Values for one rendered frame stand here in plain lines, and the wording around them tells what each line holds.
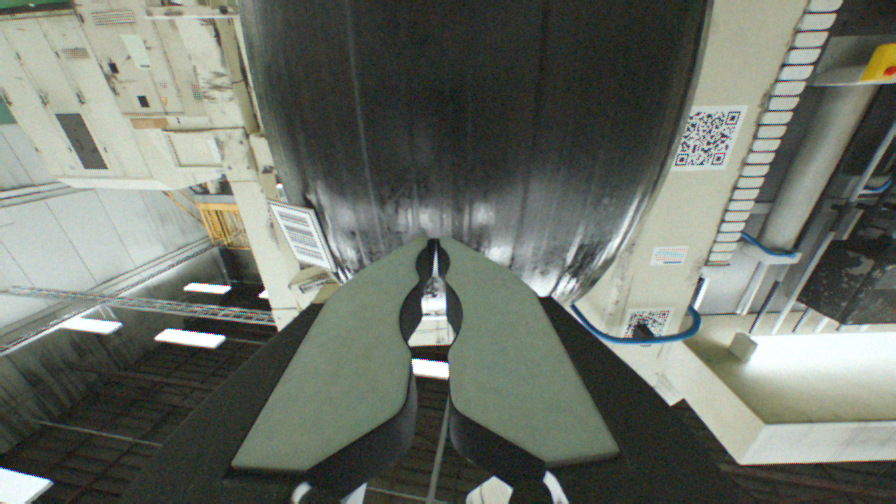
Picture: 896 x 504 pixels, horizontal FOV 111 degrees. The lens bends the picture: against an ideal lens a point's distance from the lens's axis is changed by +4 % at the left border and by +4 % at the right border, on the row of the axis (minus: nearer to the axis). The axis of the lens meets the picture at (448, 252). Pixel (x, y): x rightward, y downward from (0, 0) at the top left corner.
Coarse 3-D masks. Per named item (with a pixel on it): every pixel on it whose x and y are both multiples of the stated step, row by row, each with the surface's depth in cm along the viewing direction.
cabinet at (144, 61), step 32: (96, 0) 295; (128, 0) 290; (96, 32) 308; (128, 32) 303; (160, 32) 299; (128, 64) 317; (160, 64) 311; (128, 96) 333; (160, 96) 326; (192, 96) 333
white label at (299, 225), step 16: (272, 208) 22; (288, 208) 21; (304, 208) 21; (288, 224) 22; (304, 224) 22; (288, 240) 24; (304, 240) 23; (320, 240) 22; (304, 256) 25; (320, 256) 24
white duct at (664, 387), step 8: (664, 376) 101; (664, 384) 100; (672, 384) 99; (664, 392) 100; (672, 392) 99; (672, 400) 100; (488, 480) 136; (496, 480) 130; (480, 488) 134; (488, 488) 131; (496, 488) 128; (504, 488) 125; (472, 496) 135; (480, 496) 131; (488, 496) 129; (496, 496) 127; (504, 496) 125
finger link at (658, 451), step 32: (576, 320) 7; (576, 352) 7; (608, 352) 7; (608, 384) 6; (640, 384) 6; (608, 416) 5; (640, 416) 5; (672, 416) 5; (640, 448) 5; (672, 448) 5; (704, 448) 5; (544, 480) 5; (576, 480) 5; (608, 480) 5; (640, 480) 5; (672, 480) 5; (704, 480) 5
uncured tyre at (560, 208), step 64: (256, 0) 17; (320, 0) 15; (384, 0) 15; (448, 0) 15; (512, 0) 15; (576, 0) 15; (640, 0) 15; (704, 0) 17; (256, 64) 18; (320, 64) 16; (384, 64) 16; (448, 64) 16; (512, 64) 16; (576, 64) 16; (640, 64) 16; (320, 128) 17; (384, 128) 17; (448, 128) 17; (512, 128) 17; (576, 128) 17; (640, 128) 18; (320, 192) 20; (384, 192) 19; (448, 192) 19; (512, 192) 19; (576, 192) 19; (640, 192) 20; (384, 256) 22; (512, 256) 23; (576, 256) 23
